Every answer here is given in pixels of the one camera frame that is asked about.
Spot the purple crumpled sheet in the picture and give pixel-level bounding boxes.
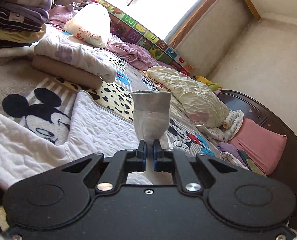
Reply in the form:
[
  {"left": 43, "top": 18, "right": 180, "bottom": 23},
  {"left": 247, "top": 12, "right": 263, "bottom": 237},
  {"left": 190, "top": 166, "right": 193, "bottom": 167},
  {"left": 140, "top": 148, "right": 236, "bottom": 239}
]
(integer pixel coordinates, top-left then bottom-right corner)
[{"left": 48, "top": 5, "right": 172, "bottom": 71}]

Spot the pink pillow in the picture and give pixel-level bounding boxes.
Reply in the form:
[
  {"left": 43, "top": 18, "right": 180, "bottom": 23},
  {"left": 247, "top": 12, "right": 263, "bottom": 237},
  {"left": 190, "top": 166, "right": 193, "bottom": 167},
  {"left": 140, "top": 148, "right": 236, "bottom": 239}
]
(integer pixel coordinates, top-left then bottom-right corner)
[{"left": 230, "top": 118, "right": 287, "bottom": 176}]

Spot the purple folded garment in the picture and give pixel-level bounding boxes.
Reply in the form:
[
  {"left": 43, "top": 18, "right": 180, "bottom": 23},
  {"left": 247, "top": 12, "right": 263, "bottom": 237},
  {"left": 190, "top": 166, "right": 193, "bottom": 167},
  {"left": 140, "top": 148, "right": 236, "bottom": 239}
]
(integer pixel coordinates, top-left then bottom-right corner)
[{"left": 0, "top": 0, "right": 53, "bottom": 24}]

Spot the white quilted garment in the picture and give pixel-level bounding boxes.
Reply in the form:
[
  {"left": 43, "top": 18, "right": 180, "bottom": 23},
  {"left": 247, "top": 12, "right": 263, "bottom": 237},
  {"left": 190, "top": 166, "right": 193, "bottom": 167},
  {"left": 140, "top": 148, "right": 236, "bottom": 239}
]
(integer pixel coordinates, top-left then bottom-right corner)
[{"left": 0, "top": 90, "right": 174, "bottom": 190}]

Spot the colourful alphabet foam mat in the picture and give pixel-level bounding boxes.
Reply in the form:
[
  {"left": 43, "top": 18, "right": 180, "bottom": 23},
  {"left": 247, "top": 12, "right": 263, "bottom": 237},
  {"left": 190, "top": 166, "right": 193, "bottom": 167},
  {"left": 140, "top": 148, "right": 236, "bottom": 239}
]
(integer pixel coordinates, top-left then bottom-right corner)
[{"left": 89, "top": 0, "right": 195, "bottom": 75}]

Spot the cream satin quilt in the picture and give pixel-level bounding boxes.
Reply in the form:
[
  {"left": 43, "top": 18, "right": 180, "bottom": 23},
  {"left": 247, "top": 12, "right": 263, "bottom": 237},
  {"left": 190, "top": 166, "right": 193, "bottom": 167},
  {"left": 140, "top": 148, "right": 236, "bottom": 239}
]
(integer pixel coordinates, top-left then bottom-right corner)
[{"left": 147, "top": 66, "right": 229, "bottom": 128}]

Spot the grey Mickey Mouse blanket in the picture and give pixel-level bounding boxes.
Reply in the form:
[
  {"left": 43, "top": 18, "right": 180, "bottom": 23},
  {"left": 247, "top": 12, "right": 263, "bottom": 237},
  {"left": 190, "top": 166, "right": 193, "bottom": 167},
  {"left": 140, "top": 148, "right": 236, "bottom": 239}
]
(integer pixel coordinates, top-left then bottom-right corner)
[{"left": 0, "top": 55, "right": 222, "bottom": 233}]

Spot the beige folded cloth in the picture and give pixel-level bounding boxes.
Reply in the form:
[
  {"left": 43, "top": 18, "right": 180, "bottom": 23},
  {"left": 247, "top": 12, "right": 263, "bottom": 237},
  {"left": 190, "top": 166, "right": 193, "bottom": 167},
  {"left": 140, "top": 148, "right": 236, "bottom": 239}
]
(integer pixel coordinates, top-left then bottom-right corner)
[{"left": 32, "top": 55, "right": 103, "bottom": 89}]

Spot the dark striped folded garment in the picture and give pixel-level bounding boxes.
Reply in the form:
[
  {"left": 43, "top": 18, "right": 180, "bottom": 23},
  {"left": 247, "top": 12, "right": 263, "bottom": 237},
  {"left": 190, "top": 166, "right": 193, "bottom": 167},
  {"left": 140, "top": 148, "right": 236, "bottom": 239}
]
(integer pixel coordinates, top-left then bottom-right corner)
[{"left": 0, "top": 7, "right": 42, "bottom": 32}]

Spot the yellow plush toy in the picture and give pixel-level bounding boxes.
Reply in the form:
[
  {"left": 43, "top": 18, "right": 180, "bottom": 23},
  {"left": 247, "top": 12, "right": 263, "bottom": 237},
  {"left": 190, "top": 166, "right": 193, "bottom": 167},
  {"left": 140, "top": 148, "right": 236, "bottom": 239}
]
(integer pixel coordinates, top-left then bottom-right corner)
[{"left": 194, "top": 75, "right": 222, "bottom": 92}]

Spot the white printed pillow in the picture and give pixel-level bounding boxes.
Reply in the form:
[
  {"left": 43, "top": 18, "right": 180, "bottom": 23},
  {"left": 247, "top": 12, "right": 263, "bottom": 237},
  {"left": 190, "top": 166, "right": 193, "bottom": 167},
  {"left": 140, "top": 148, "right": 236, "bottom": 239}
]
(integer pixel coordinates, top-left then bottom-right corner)
[{"left": 63, "top": 3, "right": 110, "bottom": 48}]

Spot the dark wooden headboard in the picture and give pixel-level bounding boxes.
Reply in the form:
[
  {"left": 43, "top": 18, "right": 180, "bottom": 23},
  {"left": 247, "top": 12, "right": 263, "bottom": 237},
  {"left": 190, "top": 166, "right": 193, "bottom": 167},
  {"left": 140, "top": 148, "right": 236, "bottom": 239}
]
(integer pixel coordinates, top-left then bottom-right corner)
[{"left": 217, "top": 89, "right": 297, "bottom": 196}]

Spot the white floral folded blanket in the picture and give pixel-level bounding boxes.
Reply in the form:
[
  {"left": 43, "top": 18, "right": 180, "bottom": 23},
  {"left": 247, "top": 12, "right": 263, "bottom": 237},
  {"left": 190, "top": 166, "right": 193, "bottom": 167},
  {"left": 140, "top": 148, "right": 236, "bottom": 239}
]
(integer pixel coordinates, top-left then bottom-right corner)
[{"left": 34, "top": 27, "right": 117, "bottom": 83}]

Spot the small patterned baby blanket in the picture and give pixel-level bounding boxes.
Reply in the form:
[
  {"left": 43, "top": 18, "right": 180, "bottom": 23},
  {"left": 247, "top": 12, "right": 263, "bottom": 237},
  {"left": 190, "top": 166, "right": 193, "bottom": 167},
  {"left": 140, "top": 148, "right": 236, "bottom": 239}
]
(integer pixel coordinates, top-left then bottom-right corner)
[{"left": 206, "top": 110, "right": 244, "bottom": 142}]

